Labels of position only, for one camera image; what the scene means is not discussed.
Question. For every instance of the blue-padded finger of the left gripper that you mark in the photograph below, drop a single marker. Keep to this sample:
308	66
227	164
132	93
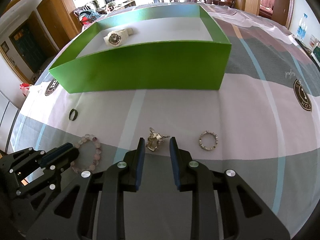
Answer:
60	157

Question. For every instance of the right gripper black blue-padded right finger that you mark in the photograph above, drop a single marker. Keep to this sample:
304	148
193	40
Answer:
224	206

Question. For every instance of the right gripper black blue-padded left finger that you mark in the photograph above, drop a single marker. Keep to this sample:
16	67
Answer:
92	205

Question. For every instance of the dark green bangle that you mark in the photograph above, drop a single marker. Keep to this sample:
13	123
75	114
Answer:
73	114

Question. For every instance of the white wrist watch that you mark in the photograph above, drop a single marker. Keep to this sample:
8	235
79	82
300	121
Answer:
116	38

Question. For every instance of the plaid bed sheet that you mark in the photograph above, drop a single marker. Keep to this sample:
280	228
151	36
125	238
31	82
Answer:
263	122

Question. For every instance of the chair piled with clothes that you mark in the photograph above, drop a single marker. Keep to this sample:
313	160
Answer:
86	14

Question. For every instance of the green cardboard box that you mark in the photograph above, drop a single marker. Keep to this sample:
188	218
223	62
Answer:
176	46

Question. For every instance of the wooden tv cabinet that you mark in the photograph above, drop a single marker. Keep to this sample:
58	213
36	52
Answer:
123	5

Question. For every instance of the dark green gift box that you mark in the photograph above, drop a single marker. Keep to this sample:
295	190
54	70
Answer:
316	55

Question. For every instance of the clear plastic water bottle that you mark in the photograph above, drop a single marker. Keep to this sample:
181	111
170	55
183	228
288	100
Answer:
301	31

